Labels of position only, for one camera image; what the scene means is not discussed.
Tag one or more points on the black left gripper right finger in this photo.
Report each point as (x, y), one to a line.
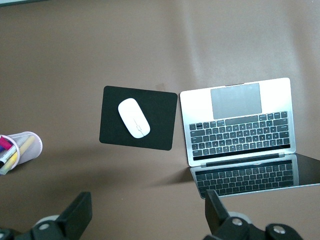
(216, 212)

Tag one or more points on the white computer mouse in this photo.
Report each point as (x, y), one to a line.
(132, 117)

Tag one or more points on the black mouse pad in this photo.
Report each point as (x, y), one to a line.
(160, 120)

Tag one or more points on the yellow pen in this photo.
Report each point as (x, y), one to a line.
(26, 145)

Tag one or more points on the silver laptop with black screen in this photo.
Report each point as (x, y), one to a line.
(237, 120)

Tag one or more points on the yellow highlighter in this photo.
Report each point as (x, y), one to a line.
(11, 160)

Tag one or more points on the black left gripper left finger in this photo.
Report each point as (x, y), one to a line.
(75, 215)

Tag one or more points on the magenta marker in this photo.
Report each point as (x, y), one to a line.
(4, 143)

